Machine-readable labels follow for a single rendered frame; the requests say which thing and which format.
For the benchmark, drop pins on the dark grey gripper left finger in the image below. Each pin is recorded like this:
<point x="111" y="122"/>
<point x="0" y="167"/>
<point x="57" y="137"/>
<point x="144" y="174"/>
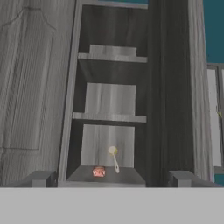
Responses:
<point x="40" y="178"/>

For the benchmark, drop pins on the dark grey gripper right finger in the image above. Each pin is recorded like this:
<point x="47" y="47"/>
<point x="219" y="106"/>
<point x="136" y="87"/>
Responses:
<point x="182" y="178"/>

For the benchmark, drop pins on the grey wooden open cabinet door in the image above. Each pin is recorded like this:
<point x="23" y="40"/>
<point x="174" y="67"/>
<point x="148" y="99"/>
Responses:
<point x="175" y="87"/>

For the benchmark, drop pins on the grey wooden panelled cabinet door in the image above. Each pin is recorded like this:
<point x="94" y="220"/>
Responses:
<point x="32" y="87"/>

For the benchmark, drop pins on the grey wooden cabinet shelf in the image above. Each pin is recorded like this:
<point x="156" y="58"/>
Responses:
<point x="109" y="117"/>
<point x="112" y="57"/>

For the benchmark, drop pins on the grey wooden open cabinet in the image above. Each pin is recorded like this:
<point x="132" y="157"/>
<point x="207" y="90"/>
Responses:
<point x="112" y="26"/>

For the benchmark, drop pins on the small red orange packet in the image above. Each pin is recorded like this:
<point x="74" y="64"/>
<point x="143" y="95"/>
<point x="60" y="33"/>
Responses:
<point x="98" y="172"/>

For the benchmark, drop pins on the grey framed window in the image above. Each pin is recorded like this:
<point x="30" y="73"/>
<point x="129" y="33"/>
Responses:
<point x="215" y="116"/>

